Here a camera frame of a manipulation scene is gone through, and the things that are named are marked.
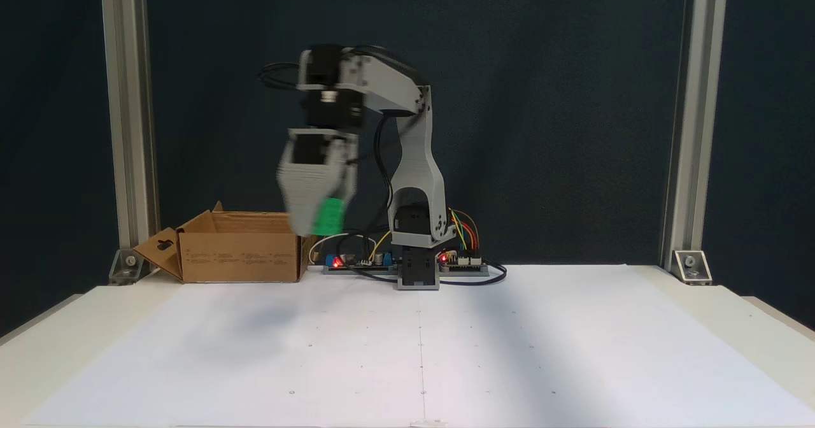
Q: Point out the green die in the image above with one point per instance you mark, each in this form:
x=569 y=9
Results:
x=331 y=218

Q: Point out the aluminium frame post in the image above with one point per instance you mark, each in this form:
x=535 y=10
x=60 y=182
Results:
x=127 y=128
x=697 y=128

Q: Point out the metal corner bracket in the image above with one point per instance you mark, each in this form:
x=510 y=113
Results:
x=130 y=262
x=691 y=263

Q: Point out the grey angular gripper finger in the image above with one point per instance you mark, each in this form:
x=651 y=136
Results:
x=349 y=186

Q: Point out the brown cardboard box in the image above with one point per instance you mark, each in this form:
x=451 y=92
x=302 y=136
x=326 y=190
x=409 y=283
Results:
x=242 y=259

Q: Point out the circuit board with white connectors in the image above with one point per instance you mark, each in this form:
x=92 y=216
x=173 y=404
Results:
x=468 y=261

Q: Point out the blue circuit board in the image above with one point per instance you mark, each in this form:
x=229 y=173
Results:
x=331 y=262

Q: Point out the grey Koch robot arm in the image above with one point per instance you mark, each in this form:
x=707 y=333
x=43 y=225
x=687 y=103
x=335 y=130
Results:
x=417 y=160

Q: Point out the grey rounded gripper finger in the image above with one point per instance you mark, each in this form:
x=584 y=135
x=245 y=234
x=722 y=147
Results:
x=302 y=192

